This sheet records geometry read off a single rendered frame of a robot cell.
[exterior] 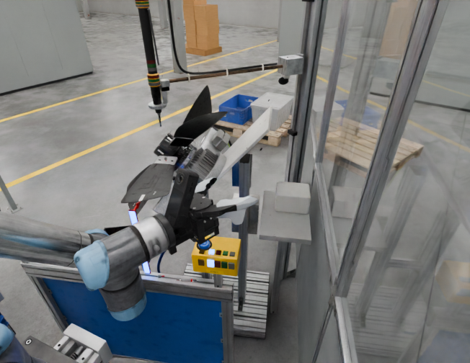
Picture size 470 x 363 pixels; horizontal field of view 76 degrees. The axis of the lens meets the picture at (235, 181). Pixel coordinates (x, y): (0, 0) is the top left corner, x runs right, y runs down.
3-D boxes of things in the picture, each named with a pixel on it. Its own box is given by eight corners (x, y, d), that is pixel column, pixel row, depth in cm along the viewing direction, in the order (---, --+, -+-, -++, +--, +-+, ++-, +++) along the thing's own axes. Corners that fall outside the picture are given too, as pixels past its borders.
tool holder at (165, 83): (169, 101, 122) (166, 77, 117) (174, 106, 117) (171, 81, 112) (146, 104, 119) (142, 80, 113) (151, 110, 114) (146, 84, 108)
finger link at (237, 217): (259, 217, 66) (218, 222, 66) (257, 194, 64) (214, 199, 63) (261, 225, 64) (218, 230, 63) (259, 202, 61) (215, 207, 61)
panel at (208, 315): (225, 371, 159) (223, 295, 122) (225, 374, 158) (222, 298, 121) (83, 348, 169) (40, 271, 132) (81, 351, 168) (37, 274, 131)
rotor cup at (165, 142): (179, 160, 151) (158, 145, 147) (195, 142, 144) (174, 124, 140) (170, 176, 139) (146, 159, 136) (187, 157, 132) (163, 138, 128)
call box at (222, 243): (241, 258, 114) (241, 238, 108) (237, 279, 106) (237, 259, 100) (200, 253, 116) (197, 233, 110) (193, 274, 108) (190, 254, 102)
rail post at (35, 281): (89, 356, 177) (42, 269, 133) (86, 364, 174) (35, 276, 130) (83, 355, 177) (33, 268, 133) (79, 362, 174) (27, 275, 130)
